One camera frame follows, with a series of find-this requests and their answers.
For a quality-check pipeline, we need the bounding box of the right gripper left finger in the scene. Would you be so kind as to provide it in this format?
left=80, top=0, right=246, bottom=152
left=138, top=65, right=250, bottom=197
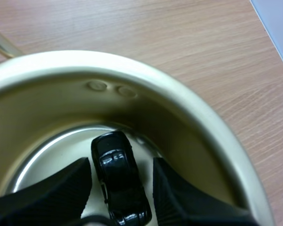
left=0, top=157, right=93, bottom=226

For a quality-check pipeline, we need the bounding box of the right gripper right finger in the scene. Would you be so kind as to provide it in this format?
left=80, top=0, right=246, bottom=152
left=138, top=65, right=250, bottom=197
left=152, top=157, right=256, bottom=226

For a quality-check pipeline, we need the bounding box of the small grey toy car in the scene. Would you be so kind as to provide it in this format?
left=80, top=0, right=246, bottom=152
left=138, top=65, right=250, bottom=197
left=91, top=130, right=153, bottom=226

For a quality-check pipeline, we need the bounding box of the gold-coloured pot with handles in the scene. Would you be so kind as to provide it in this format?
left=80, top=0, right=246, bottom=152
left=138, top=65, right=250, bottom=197
left=0, top=25, right=273, bottom=226

